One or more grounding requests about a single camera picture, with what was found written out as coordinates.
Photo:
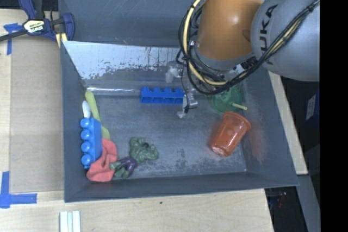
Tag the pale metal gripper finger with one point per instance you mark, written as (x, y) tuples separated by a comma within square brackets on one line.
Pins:
[(170, 74), (185, 108)]

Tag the blue toy brick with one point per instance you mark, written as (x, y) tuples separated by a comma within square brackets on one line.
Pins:
[(160, 95), (91, 141)]

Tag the grey metal bin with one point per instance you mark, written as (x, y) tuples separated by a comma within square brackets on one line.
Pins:
[(168, 133)]

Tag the orange plastic cup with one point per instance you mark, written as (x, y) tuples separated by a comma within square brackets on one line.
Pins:
[(229, 134)]

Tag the green and purple toy figure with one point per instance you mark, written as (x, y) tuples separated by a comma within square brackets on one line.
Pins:
[(141, 153)]

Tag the yellow-green long toy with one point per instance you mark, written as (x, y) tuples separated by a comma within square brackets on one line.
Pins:
[(93, 107)]

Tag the small white oval thing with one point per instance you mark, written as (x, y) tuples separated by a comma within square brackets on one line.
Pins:
[(86, 110)]

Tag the red cloth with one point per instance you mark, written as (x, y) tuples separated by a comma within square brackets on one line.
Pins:
[(104, 164)]

